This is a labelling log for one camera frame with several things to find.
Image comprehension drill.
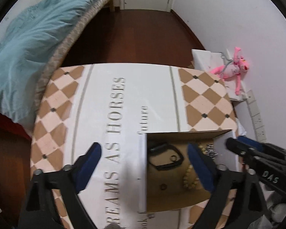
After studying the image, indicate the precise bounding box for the silver chain necklace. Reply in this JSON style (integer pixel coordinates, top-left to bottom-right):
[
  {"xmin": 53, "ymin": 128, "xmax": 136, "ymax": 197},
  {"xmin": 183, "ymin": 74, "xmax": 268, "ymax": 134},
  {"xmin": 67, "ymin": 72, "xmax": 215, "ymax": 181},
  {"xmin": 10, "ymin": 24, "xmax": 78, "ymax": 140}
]
[{"xmin": 201, "ymin": 143, "xmax": 219, "ymax": 158}]

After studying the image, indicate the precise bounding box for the wooden bead bracelet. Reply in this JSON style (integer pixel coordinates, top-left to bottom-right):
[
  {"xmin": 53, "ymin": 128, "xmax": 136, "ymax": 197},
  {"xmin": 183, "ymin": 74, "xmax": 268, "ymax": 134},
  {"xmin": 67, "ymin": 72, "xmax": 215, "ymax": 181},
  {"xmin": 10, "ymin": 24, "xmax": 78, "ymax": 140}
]
[{"xmin": 182, "ymin": 165, "xmax": 201, "ymax": 189}]

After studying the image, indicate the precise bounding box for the white cardboard box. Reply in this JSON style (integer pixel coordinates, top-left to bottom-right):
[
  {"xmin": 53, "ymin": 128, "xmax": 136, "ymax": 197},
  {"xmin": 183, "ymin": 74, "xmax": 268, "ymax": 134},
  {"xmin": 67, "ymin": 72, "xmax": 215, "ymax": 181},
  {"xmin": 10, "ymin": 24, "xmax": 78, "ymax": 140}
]
[{"xmin": 138, "ymin": 129, "xmax": 238, "ymax": 213}]

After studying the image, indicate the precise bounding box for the black watch band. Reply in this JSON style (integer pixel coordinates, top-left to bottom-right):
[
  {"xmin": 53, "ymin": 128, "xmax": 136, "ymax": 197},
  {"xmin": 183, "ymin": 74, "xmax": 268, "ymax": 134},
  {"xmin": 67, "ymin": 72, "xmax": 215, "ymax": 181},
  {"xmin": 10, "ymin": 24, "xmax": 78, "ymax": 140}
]
[{"xmin": 147, "ymin": 143, "xmax": 184, "ymax": 171}]

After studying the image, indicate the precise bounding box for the white power strip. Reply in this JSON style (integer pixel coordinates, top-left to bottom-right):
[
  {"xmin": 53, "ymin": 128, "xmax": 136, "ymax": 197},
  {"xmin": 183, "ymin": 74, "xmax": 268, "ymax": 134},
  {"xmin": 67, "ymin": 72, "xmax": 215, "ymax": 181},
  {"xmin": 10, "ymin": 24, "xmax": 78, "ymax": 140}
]
[{"xmin": 246, "ymin": 90, "xmax": 267, "ymax": 143}]

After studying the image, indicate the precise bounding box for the checkered white brown tablecloth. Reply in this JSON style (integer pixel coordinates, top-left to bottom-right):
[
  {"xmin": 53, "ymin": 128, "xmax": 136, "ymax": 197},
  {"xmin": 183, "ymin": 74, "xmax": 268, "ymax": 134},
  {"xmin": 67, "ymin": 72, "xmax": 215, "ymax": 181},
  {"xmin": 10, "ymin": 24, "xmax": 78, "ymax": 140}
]
[{"xmin": 30, "ymin": 63, "xmax": 238, "ymax": 228}]

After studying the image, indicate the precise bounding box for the pink panther plush toy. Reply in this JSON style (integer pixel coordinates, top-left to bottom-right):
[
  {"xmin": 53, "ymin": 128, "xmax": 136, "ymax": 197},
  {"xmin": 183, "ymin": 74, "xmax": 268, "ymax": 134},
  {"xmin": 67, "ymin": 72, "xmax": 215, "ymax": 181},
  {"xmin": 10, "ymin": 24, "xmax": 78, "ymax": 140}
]
[{"xmin": 210, "ymin": 47, "xmax": 250, "ymax": 95}]

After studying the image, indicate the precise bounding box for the white box side table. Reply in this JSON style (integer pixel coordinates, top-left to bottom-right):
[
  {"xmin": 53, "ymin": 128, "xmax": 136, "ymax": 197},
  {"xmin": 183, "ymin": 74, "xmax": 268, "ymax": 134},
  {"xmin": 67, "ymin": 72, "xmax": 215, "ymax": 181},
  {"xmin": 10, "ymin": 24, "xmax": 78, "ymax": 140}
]
[{"xmin": 192, "ymin": 47, "xmax": 250, "ymax": 101}]

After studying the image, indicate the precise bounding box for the teal blue duvet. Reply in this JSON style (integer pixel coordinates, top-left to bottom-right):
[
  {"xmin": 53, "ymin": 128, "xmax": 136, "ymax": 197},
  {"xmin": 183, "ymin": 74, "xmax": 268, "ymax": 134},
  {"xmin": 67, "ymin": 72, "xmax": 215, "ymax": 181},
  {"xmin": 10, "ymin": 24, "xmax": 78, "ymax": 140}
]
[{"xmin": 0, "ymin": 0, "xmax": 97, "ymax": 129}]

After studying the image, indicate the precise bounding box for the bed with patterned mattress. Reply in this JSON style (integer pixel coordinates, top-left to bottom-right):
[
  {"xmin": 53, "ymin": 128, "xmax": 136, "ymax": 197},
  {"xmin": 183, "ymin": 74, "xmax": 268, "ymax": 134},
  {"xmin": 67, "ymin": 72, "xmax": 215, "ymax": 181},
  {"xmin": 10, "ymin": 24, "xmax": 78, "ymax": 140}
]
[{"xmin": 0, "ymin": 0, "xmax": 117, "ymax": 127}]

